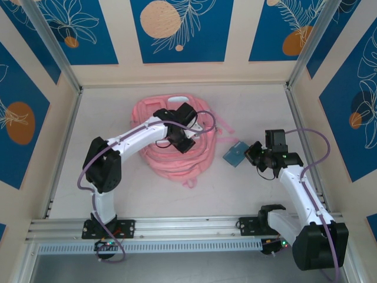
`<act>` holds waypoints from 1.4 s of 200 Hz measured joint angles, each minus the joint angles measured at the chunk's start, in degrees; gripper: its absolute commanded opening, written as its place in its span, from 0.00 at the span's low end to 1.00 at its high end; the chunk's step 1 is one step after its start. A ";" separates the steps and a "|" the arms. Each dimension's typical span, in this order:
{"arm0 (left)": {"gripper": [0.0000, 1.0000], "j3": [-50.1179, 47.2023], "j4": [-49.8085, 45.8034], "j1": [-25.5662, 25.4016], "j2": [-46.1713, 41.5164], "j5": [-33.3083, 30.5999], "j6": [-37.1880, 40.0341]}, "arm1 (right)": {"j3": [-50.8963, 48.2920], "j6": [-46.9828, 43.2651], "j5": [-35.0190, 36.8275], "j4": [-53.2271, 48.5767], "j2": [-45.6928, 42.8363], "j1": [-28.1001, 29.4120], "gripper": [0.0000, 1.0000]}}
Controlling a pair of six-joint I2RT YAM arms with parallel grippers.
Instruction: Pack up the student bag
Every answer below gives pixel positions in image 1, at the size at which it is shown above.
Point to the pink backpack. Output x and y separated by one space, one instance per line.
176 165

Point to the teal notebook with button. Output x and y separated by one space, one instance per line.
235 154

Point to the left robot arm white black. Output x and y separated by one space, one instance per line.
132 138

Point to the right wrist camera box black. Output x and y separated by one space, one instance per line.
276 138

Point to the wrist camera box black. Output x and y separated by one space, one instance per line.
187 113
276 138

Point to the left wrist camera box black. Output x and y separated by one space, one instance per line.
187 113

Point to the aluminium side rail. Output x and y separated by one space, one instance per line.
300 132
69 126

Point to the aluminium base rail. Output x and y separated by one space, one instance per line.
188 225

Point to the aluminium frame post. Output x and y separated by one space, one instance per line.
51 44
316 44

